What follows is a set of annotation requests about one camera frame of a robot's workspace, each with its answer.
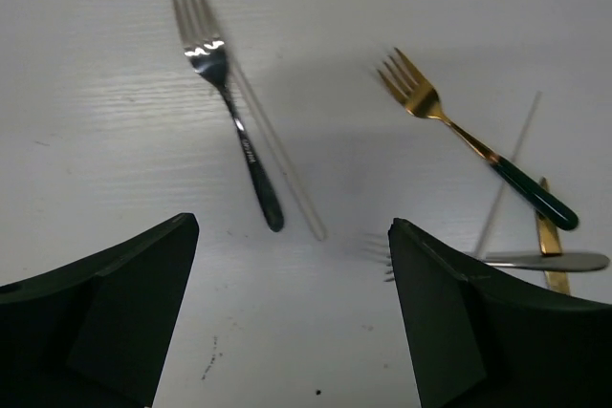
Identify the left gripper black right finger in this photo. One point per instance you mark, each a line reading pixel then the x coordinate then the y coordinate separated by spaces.
pixel 479 337

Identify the silver fork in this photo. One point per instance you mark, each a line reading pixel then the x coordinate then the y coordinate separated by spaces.
pixel 207 52
pixel 378 247

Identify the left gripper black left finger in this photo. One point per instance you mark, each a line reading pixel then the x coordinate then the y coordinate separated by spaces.
pixel 96 332

